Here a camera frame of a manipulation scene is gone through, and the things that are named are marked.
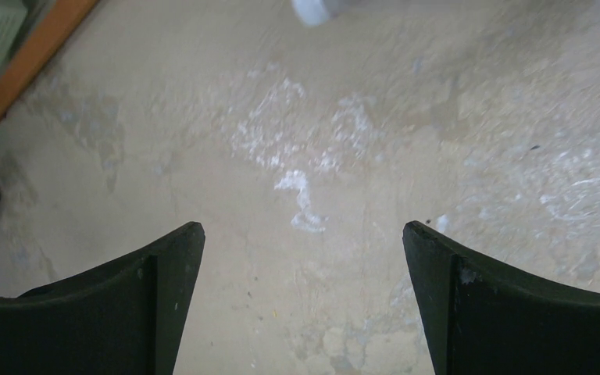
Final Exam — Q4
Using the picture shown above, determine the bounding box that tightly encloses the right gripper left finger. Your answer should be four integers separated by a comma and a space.
0, 222, 205, 374

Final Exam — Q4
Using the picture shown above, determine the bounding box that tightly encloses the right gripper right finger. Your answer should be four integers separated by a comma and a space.
403, 221, 600, 374

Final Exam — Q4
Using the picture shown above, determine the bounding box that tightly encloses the green label bottle white cap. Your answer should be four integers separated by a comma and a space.
291, 0, 358, 27

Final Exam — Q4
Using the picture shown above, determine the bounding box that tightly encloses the orange wooden shelf rack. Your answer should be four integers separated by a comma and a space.
0, 0, 98, 121

